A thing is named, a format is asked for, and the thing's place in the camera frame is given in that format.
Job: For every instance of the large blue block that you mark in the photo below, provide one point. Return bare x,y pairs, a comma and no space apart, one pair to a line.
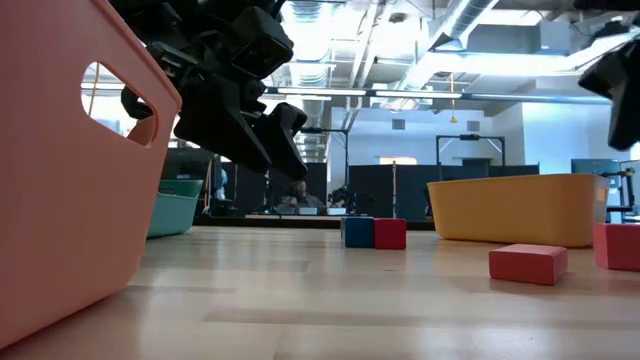
359,232

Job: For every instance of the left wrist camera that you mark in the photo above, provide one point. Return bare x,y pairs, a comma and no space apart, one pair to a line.
262,42

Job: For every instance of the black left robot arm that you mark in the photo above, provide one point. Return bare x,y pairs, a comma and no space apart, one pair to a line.
165,20

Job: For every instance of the black aluminium table frame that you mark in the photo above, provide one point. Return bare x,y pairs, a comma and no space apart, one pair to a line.
280,225

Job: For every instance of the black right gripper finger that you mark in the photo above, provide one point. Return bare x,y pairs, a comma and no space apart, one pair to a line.
627,122

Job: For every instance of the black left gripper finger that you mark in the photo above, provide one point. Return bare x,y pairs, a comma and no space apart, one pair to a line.
220,120
287,135

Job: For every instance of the salmon orange plastic bin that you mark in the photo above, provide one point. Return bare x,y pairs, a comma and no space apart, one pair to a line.
60,210

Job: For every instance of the overhead light bar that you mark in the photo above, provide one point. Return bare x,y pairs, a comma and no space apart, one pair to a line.
400,93

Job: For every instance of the background wooden table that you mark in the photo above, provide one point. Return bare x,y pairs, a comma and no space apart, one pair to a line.
260,217

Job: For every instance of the ribbed silver air duct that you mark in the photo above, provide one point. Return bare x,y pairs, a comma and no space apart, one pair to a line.
310,12

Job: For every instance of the background black robot arm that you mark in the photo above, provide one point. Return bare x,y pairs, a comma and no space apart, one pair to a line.
345,197

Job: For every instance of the black gantry stand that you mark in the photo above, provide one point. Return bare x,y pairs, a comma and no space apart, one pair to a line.
325,130
470,136

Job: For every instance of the teal plastic bin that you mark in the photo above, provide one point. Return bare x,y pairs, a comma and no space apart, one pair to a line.
175,215

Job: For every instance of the black partition panel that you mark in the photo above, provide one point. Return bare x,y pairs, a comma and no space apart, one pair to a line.
400,190
250,197

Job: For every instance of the yellow plastic bin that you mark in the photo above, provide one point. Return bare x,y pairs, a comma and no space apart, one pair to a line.
520,210

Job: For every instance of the person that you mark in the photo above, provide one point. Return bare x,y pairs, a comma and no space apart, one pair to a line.
301,200

